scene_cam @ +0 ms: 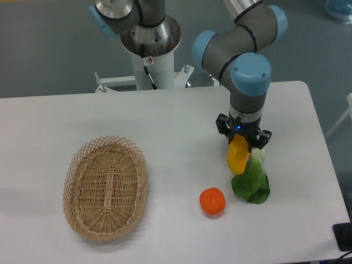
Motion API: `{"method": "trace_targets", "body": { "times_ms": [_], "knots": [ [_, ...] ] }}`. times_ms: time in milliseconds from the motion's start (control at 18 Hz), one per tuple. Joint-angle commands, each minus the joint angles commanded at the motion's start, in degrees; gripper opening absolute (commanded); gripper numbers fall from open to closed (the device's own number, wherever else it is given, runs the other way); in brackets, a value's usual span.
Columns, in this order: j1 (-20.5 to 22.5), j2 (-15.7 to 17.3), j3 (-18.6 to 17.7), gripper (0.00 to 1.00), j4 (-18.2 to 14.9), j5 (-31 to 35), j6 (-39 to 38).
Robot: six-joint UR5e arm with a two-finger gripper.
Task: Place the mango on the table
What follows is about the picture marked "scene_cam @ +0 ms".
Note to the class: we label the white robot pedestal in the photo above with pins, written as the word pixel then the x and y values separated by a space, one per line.
pixel 151 51

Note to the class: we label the green bok choy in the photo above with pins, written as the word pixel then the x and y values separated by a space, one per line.
pixel 253 185

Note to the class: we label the black device at table edge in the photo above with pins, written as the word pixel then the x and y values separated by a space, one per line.
pixel 342 233

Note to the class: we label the orange tangerine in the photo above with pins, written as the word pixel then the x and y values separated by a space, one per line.
pixel 212 201

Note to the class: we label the yellow mango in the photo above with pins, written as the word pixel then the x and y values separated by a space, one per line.
pixel 238 154

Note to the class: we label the woven wicker basket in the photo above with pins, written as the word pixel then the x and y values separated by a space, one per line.
pixel 105 189

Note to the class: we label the white frame at right edge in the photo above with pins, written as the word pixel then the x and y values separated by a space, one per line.
pixel 341 122

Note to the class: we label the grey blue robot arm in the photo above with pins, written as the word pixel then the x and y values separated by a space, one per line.
pixel 233 59

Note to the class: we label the blue object in corner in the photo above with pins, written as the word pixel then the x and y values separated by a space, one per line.
pixel 340 10

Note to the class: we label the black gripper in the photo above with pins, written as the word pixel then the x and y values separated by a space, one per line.
pixel 256 138

